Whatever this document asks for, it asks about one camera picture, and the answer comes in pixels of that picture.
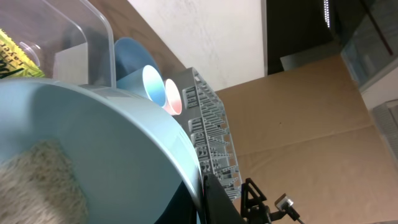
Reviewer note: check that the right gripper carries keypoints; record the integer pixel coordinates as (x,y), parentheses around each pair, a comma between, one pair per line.
(252,207)

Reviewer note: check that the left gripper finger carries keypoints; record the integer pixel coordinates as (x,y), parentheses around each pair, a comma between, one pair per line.
(219,209)

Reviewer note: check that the light blue bowl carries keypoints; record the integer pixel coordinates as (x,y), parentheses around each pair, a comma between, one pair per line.
(133,160)

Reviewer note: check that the light blue cup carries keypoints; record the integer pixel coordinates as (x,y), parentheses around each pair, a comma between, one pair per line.
(146,82)

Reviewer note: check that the white rice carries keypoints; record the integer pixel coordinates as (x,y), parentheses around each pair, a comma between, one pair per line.
(39,186)

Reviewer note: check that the snack wrapper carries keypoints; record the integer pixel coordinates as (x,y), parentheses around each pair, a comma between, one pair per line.
(14,62)

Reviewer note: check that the grey dishwasher rack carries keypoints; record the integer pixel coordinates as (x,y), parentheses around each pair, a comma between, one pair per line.
(204,119)

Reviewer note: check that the brown cardboard sheet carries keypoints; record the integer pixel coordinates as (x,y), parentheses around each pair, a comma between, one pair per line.
(307,133)

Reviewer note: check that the pink cup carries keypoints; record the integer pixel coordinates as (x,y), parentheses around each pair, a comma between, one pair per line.
(173,99)

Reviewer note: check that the dark blue plate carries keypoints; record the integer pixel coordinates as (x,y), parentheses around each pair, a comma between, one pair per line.
(131,55)

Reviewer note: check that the clear plastic bin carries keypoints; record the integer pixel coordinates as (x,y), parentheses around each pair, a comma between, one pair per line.
(67,40)

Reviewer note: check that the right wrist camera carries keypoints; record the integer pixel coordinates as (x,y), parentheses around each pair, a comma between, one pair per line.
(285,204)

